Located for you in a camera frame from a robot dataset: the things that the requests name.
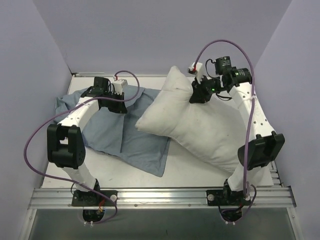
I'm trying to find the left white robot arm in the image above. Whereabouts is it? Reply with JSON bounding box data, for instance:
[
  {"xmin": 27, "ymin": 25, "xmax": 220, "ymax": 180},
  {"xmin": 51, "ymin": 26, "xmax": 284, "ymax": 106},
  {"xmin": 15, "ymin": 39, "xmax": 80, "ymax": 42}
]
[{"xmin": 47, "ymin": 77, "xmax": 128, "ymax": 206}]

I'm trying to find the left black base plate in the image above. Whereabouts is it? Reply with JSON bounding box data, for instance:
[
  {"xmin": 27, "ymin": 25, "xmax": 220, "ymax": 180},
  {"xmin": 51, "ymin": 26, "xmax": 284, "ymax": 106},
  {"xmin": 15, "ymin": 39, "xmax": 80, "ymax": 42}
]
[{"xmin": 71, "ymin": 190, "xmax": 118, "ymax": 207}]

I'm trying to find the white pillow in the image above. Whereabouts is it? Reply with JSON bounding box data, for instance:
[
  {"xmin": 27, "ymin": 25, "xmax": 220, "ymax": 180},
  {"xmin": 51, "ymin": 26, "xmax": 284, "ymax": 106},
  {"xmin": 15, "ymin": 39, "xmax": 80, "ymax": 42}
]
[{"xmin": 135, "ymin": 66, "xmax": 246, "ymax": 173}]

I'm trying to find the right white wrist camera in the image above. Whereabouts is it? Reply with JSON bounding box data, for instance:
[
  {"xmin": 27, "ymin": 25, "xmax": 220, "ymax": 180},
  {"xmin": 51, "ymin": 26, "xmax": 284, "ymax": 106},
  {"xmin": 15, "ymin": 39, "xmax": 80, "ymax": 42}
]
[{"xmin": 188, "ymin": 62, "xmax": 206, "ymax": 84}]

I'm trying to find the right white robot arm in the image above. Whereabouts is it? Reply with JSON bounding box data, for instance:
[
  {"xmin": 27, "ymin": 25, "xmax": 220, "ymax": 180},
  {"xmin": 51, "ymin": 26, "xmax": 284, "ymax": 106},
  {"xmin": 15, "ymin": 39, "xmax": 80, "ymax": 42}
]
[{"xmin": 188, "ymin": 56, "xmax": 285, "ymax": 205}]

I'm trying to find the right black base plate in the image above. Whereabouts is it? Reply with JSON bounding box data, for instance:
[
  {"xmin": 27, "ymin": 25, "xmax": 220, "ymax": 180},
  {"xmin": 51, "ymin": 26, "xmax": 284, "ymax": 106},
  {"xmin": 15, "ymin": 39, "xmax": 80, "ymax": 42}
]
[{"xmin": 206, "ymin": 189, "xmax": 251, "ymax": 207}]

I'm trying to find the aluminium back rail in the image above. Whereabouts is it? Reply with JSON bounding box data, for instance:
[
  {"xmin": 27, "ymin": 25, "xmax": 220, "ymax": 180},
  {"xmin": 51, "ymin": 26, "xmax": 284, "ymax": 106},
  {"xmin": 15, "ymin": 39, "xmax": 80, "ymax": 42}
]
[{"xmin": 72, "ymin": 72, "xmax": 168, "ymax": 78}]

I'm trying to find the blue-grey pillowcase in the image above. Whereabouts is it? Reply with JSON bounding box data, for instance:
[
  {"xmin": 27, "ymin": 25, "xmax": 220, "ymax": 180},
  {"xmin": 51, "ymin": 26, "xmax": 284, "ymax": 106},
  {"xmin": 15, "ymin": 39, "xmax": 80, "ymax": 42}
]
[{"xmin": 54, "ymin": 84, "xmax": 172, "ymax": 178}]

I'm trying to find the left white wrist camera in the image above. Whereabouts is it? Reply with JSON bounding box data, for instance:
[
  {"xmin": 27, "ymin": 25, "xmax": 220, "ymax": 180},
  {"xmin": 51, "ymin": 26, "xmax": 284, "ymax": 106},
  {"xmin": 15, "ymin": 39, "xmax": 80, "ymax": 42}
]
[{"xmin": 112, "ymin": 76, "xmax": 128, "ymax": 95}]

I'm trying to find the aluminium rail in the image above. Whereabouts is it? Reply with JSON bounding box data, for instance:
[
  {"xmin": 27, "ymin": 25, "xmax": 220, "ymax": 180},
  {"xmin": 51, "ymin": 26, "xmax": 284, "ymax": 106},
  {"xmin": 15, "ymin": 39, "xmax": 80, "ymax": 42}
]
[
  {"xmin": 243, "ymin": 73, "xmax": 285, "ymax": 187},
  {"xmin": 72, "ymin": 72, "xmax": 168, "ymax": 78},
  {"xmin": 28, "ymin": 187, "xmax": 296, "ymax": 210}
]

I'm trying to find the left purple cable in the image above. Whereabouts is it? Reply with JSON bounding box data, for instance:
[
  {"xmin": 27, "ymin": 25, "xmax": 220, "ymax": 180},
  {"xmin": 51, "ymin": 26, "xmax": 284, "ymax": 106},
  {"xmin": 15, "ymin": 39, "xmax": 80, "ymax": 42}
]
[{"xmin": 23, "ymin": 70, "xmax": 141, "ymax": 223}]

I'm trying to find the aluminium right side rail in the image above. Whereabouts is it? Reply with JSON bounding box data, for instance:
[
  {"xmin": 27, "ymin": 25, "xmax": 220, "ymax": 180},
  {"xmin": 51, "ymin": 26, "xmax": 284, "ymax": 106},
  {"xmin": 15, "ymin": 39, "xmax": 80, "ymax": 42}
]
[{"xmin": 243, "ymin": 73, "xmax": 285, "ymax": 187}]

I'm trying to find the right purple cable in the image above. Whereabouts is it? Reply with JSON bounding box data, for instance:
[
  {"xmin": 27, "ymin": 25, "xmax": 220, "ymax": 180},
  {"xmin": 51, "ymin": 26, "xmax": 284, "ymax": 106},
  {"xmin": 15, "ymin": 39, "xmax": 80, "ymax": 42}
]
[{"xmin": 195, "ymin": 39, "xmax": 257, "ymax": 223}]

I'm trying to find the aluminium front rail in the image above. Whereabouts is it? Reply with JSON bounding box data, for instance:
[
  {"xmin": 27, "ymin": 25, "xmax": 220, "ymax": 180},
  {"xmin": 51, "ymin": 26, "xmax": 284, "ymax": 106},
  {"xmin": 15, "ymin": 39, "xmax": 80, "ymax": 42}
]
[{"xmin": 28, "ymin": 187, "xmax": 296, "ymax": 210}]

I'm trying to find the purple cable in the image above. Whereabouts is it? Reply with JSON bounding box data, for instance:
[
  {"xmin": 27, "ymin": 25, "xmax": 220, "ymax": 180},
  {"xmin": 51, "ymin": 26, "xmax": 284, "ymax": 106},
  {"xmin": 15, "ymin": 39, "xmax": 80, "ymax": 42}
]
[
  {"xmin": 23, "ymin": 70, "xmax": 141, "ymax": 223},
  {"xmin": 195, "ymin": 39, "xmax": 257, "ymax": 223}
]

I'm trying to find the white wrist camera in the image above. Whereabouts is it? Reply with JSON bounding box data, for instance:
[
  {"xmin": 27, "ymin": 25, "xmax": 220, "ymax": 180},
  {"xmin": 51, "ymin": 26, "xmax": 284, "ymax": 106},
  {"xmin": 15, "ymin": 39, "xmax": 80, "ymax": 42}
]
[
  {"xmin": 112, "ymin": 76, "xmax": 128, "ymax": 95},
  {"xmin": 188, "ymin": 62, "xmax": 206, "ymax": 84}
]

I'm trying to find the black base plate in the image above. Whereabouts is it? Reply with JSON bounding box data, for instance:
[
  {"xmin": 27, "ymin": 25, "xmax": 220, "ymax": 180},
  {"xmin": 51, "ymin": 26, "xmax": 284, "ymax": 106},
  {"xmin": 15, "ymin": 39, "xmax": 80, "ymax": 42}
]
[
  {"xmin": 206, "ymin": 189, "xmax": 251, "ymax": 207},
  {"xmin": 71, "ymin": 190, "xmax": 118, "ymax": 207}
]

